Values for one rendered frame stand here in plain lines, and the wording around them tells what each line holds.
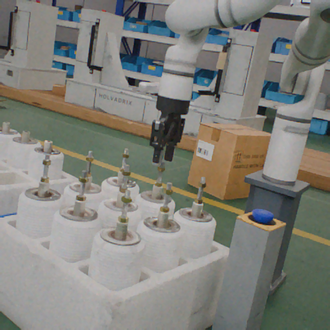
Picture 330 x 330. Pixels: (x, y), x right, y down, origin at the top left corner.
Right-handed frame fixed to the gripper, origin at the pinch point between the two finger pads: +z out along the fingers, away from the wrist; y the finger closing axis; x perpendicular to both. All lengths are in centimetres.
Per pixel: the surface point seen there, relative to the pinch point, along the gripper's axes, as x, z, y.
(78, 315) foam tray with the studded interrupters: -3.3, 23.2, -33.4
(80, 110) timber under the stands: 150, 29, 191
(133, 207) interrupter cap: 0.4, 9.7, -10.9
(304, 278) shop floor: -35, 35, 42
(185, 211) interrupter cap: -8.8, 9.7, -3.3
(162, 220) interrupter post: -8.6, 8.5, -15.6
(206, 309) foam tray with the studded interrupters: -18.8, 29.2, -5.5
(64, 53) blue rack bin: 396, 4, 497
